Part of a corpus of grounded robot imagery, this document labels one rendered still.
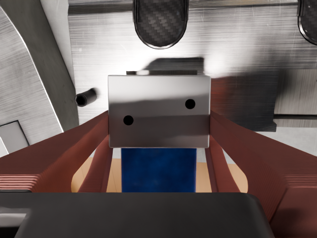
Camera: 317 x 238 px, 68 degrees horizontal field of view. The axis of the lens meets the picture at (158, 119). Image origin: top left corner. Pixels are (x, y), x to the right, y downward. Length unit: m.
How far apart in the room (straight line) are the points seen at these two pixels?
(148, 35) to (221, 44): 0.05
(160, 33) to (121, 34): 0.03
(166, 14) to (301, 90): 0.12
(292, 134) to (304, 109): 0.08
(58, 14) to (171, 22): 0.16
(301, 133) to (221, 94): 0.14
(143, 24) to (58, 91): 0.13
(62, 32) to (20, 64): 0.07
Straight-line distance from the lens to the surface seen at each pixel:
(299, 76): 0.22
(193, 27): 0.17
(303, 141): 0.31
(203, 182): 0.31
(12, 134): 0.27
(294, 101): 0.22
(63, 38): 0.30
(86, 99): 0.18
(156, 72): 0.20
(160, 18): 0.18
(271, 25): 0.18
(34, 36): 0.28
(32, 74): 0.26
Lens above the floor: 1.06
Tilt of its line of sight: 73 degrees down
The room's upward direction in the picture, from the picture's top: 152 degrees counter-clockwise
